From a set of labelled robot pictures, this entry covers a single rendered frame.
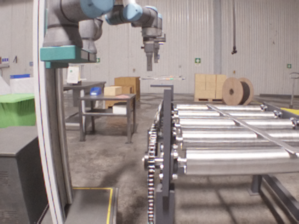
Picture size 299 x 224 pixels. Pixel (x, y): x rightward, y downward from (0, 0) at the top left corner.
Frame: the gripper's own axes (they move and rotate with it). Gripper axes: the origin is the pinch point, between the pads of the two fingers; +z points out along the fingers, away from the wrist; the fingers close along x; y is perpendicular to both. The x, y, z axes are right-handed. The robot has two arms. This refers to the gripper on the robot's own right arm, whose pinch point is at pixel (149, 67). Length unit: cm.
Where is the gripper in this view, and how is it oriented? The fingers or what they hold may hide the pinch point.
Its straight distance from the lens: 129.2
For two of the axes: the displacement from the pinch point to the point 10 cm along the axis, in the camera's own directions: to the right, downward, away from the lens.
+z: 0.0, 9.8, 1.9
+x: -0.8, 1.9, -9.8
